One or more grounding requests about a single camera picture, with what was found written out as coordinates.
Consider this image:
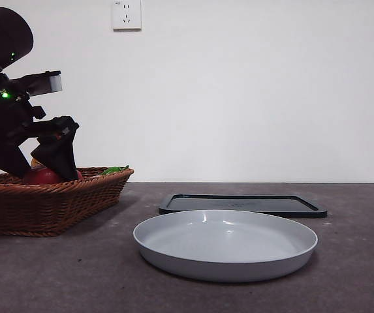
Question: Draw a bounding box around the black rectangular tray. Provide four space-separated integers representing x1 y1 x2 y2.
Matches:
159 194 328 219

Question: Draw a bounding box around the brown wicker basket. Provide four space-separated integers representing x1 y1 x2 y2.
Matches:
0 166 135 238

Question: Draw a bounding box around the white round plate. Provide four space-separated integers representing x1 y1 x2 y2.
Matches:
132 209 319 283

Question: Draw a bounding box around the green pepper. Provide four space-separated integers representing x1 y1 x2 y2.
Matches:
101 165 131 176

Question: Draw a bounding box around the white wall socket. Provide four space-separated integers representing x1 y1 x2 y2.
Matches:
113 0 142 33

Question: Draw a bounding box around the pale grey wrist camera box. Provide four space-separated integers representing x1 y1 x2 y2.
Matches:
19 69 63 97

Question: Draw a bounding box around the red tomato with green stem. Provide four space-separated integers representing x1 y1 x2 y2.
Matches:
22 167 84 185

